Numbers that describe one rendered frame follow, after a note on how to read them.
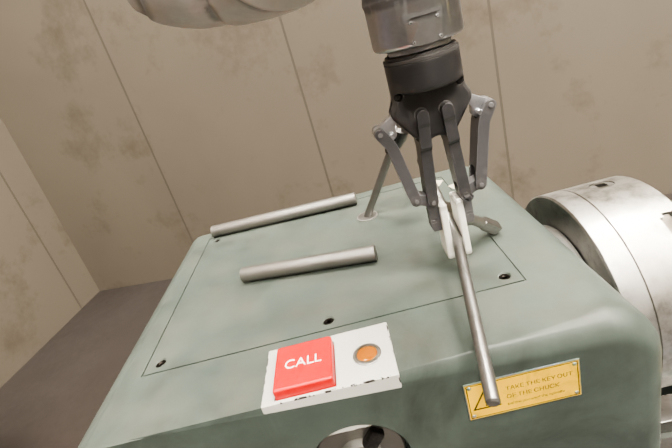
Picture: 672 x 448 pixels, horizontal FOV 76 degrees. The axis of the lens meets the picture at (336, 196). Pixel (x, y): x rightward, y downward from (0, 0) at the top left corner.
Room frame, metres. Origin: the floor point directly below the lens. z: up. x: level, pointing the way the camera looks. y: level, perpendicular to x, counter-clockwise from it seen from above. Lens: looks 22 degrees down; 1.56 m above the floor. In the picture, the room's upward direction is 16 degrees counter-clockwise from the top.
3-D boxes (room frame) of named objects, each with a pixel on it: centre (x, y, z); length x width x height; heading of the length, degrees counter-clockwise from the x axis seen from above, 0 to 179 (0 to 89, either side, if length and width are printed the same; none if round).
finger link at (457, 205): (0.44, -0.13, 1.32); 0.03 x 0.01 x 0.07; 176
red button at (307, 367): (0.35, 0.08, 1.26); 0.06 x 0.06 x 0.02; 86
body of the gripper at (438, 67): (0.44, -0.12, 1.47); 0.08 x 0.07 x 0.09; 86
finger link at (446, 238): (0.44, -0.11, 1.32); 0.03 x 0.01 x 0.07; 176
